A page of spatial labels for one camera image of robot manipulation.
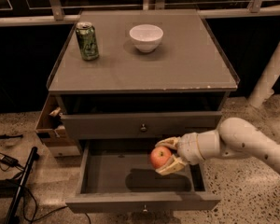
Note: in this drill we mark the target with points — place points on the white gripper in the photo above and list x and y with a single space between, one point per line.
188 147

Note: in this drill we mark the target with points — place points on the red apple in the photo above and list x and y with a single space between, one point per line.
159 156

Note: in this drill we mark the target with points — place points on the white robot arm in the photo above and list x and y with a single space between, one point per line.
233 139

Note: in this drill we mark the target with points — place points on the open grey middle drawer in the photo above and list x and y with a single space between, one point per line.
117 176

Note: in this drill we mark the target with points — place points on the grey top drawer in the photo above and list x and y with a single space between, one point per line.
138 125

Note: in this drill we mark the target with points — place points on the grey drawer cabinet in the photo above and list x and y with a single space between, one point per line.
186 72

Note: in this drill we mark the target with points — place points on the white ceramic bowl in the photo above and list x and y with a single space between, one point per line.
146 37

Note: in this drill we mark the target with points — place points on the cardboard box with items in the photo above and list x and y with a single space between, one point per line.
52 133

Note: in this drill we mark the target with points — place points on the black pole on floor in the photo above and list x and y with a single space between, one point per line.
20 187

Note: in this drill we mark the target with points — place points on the green soda can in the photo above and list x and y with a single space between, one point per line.
86 38

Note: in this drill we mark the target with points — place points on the metal window railing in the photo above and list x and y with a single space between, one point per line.
56 3

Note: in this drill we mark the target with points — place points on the small black tool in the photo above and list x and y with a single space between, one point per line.
5 136

